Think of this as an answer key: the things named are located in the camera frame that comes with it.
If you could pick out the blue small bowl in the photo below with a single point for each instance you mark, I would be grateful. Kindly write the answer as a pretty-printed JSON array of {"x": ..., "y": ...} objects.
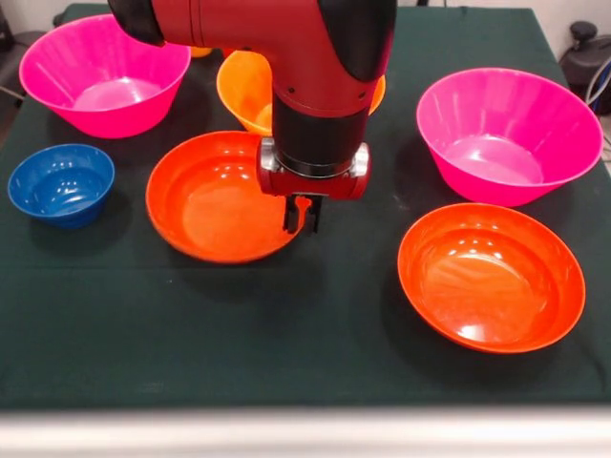
[{"x": 62, "y": 191}]

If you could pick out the red shallow bowl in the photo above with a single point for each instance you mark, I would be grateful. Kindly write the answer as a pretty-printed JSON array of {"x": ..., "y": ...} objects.
[
  {"x": 210, "y": 214},
  {"x": 491, "y": 286}
]

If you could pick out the yellow plastic cup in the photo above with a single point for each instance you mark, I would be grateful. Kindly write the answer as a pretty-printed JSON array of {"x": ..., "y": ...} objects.
[{"x": 200, "y": 51}]

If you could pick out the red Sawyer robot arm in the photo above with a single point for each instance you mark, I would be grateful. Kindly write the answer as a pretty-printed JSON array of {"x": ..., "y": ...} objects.
[{"x": 310, "y": 47}]

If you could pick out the orange large bowl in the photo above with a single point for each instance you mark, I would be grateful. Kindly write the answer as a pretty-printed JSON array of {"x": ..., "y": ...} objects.
[{"x": 243, "y": 86}]

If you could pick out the pink large bowl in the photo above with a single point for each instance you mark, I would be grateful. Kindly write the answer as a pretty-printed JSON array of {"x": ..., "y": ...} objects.
[
  {"x": 105, "y": 81},
  {"x": 501, "y": 143}
]

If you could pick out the black pedestal foot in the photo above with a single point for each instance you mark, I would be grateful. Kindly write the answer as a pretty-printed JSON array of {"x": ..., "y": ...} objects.
[
  {"x": 580, "y": 62},
  {"x": 7, "y": 33}
]

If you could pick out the dark green tablecloth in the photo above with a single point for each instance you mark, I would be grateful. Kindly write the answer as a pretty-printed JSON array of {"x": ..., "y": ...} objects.
[{"x": 310, "y": 334}]

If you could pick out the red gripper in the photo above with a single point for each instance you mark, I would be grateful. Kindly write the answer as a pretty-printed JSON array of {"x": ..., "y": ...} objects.
[{"x": 315, "y": 186}]

